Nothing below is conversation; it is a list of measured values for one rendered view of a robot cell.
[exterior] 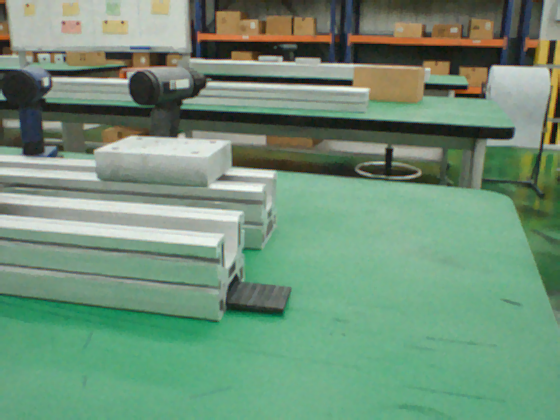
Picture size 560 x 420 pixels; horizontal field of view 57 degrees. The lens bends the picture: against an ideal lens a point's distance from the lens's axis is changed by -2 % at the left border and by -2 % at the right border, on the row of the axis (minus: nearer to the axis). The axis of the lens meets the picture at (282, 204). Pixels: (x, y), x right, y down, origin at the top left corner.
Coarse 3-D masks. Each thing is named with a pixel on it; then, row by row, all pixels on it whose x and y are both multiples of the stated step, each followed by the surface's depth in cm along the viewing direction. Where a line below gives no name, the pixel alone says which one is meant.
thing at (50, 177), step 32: (0, 160) 82; (32, 160) 81; (64, 160) 81; (0, 192) 75; (32, 192) 74; (64, 192) 73; (96, 192) 73; (128, 192) 72; (160, 192) 70; (192, 192) 69; (224, 192) 68; (256, 192) 67; (256, 224) 70
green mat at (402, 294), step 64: (320, 192) 96; (384, 192) 97; (448, 192) 98; (256, 256) 68; (320, 256) 68; (384, 256) 68; (448, 256) 69; (512, 256) 69; (0, 320) 51; (64, 320) 52; (128, 320) 52; (192, 320) 52; (256, 320) 52; (320, 320) 53; (384, 320) 53; (448, 320) 53; (512, 320) 53; (0, 384) 42; (64, 384) 42; (128, 384) 42; (192, 384) 43; (256, 384) 43; (320, 384) 43; (384, 384) 43; (448, 384) 43; (512, 384) 43
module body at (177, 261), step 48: (0, 240) 55; (48, 240) 53; (96, 240) 52; (144, 240) 51; (192, 240) 50; (240, 240) 58; (0, 288) 56; (48, 288) 55; (96, 288) 54; (144, 288) 52; (192, 288) 52
